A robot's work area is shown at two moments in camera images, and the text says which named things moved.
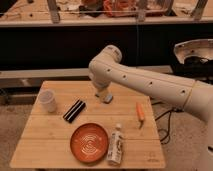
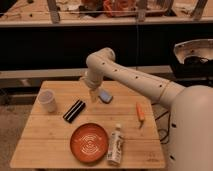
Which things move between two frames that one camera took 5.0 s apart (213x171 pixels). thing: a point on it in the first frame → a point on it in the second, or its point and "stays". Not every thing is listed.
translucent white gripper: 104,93 → 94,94
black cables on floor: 167,138 stays
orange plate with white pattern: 89,142 stays
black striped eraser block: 74,111 stays
